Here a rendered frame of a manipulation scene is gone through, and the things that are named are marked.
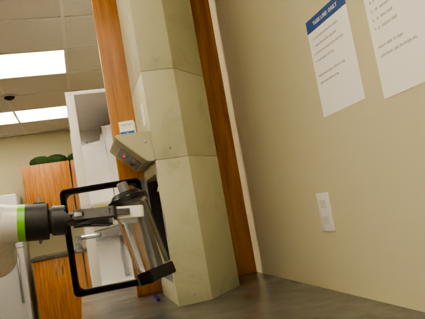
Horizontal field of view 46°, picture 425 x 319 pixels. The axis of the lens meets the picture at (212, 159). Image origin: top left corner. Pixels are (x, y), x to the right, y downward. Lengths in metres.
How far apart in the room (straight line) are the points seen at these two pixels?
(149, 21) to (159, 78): 0.20
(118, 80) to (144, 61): 0.38
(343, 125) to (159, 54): 0.68
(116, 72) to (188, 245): 0.80
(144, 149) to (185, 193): 0.20
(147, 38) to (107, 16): 0.45
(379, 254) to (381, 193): 0.16
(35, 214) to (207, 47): 1.16
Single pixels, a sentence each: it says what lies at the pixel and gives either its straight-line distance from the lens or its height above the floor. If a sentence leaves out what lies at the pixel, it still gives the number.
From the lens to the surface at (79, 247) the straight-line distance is 1.91.
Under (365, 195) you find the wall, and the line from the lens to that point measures 1.30.
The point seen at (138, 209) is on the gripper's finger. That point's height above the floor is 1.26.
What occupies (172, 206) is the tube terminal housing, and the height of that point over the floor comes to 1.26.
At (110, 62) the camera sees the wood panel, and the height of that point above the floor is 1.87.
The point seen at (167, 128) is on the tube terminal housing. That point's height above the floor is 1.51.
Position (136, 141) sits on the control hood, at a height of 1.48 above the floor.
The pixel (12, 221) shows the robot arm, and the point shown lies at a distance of 1.28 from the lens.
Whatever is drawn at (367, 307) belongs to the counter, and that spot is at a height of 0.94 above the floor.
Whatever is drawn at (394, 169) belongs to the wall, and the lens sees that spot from 1.19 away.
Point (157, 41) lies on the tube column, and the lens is 1.72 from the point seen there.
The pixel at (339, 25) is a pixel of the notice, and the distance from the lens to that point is 1.32.
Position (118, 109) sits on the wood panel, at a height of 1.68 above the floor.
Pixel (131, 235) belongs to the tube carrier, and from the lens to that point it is 1.28.
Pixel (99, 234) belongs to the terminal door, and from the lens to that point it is 1.91.
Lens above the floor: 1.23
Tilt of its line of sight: 5 degrees up
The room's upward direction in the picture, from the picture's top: 10 degrees counter-clockwise
